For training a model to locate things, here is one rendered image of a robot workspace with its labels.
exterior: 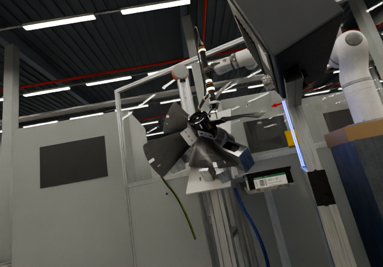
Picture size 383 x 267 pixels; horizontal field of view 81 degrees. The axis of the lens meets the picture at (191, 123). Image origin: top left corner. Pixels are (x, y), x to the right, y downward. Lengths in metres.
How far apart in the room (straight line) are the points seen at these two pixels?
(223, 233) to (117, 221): 2.04
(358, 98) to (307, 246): 1.12
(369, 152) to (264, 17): 0.81
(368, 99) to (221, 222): 0.92
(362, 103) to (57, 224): 3.32
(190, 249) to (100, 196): 1.52
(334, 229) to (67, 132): 3.31
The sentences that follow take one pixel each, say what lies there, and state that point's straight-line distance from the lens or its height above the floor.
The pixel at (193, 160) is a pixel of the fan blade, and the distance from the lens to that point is 1.02.
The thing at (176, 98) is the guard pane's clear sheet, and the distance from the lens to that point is 2.24.
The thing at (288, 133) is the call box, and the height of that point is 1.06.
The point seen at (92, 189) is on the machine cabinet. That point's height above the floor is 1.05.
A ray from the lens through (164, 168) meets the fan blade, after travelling 1.23.
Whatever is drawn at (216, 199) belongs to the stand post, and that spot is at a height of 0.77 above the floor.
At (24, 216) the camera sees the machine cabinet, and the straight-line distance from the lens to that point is 3.73.
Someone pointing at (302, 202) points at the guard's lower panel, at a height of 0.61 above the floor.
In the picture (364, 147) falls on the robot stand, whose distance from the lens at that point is 1.11.
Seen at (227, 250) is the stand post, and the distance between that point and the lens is 1.38.
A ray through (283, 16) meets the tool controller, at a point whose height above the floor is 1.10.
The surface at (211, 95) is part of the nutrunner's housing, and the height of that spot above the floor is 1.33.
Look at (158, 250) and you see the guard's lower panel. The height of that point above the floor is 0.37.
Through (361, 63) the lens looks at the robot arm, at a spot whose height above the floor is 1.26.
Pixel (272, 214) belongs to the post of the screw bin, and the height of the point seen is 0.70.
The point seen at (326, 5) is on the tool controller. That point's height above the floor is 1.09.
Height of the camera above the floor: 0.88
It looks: 15 degrees up
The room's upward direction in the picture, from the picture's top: 11 degrees counter-clockwise
